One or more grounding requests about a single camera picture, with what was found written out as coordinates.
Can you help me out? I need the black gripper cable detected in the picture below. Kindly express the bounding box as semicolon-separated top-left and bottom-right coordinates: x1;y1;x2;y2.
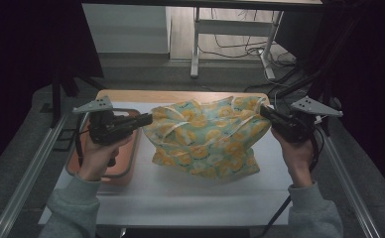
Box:
256;127;325;238
74;113;90;167

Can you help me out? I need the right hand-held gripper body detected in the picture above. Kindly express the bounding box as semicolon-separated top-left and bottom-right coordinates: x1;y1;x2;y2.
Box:
273;95;343;144

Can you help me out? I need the person's left hand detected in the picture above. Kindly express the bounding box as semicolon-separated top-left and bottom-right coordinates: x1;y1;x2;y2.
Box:
77;134;134;182

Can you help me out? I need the white table mat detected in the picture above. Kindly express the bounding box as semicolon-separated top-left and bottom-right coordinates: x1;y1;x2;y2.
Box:
38;100;296;227

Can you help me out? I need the white standing desk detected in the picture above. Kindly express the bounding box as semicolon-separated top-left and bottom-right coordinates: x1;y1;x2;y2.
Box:
80;0;323;80

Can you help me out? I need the dark curtain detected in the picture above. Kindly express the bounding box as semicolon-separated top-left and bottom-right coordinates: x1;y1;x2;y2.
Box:
328;0;385;202
0;0;104;179

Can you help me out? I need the black metal stand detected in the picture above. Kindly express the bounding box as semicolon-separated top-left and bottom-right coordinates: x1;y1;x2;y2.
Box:
50;65;105;128
274;16;357;137

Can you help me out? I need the orange print green tote bag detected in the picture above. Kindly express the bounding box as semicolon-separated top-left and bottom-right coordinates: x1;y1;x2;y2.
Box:
142;95;273;181

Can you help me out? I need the thick black floor cable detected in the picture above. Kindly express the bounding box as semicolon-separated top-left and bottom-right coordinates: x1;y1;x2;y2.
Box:
243;65;311;100

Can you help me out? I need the aluminium rail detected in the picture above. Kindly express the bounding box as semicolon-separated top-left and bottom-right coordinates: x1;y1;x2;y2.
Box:
0;112;69;238
308;115;383;238

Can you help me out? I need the wooden table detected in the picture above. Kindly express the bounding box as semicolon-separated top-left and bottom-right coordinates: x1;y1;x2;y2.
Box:
95;88;271;106

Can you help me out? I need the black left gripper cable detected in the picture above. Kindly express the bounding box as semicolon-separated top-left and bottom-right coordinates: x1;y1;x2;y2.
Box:
74;113;90;167

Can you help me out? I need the white panel board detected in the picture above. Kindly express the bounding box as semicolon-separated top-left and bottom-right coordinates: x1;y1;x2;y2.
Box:
81;3;172;55

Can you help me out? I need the black floor frame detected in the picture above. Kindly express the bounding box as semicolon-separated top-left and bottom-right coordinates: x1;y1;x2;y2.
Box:
40;102;77;153

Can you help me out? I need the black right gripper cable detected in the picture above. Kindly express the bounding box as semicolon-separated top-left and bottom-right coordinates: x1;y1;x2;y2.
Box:
256;127;325;238

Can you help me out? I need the orange basket with grey rim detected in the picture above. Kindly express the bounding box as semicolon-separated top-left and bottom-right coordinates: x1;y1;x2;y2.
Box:
64;108;142;186

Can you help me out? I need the person's right hand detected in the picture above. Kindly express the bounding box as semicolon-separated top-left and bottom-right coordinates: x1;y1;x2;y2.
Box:
270;128;315;188

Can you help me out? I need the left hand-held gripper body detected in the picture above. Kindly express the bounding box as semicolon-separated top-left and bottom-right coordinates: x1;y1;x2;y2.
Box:
72;95;139;147

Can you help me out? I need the white power cable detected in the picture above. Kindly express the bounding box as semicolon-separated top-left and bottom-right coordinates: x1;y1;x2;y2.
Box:
273;82;289;110

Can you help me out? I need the tangle of thin black cables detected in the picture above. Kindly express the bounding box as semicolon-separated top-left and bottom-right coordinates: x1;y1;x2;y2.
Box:
198;8;298;67

